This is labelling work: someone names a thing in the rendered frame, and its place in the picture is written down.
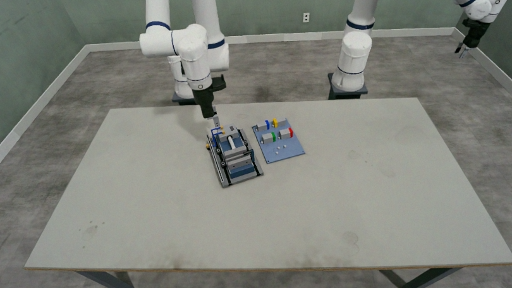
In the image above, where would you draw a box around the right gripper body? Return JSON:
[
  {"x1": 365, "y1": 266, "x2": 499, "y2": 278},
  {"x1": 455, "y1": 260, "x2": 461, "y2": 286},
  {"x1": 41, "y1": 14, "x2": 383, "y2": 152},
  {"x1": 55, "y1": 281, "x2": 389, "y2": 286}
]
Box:
[{"x1": 186, "y1": 74, "x2": 226, "y2": 119}]

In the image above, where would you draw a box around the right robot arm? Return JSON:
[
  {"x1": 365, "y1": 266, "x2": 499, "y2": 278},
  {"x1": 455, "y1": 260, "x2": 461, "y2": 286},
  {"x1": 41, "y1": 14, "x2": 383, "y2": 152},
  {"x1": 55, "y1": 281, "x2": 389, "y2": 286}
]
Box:
[{"x1": 140, "y1": 0, "x2": 229, "y2": 99}]

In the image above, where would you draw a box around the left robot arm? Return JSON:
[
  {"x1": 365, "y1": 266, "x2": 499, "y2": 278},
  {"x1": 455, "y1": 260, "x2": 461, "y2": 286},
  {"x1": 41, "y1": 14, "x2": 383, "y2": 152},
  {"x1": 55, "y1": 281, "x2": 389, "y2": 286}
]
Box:
[{"x1": 332, "y1": 0, "x2": 506, "y2": 92}]

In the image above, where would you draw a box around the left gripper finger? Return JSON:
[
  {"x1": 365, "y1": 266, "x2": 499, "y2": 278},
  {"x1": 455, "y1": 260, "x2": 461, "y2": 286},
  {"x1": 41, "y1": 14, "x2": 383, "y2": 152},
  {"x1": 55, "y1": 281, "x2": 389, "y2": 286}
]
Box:
[
  {"x1": 454, "y1": 42, "x2": 464, "y2": 53},
  {"x1": 459, "y1": 47, "x2": 474, "y2": 59}
]

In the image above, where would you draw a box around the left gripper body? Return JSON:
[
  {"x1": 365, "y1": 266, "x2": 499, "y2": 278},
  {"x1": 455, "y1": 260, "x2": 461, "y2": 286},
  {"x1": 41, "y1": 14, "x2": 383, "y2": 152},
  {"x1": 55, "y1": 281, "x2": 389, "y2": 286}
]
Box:
[{"x1": 462, "y1": 15, "x2": 497, "y2": 48}]

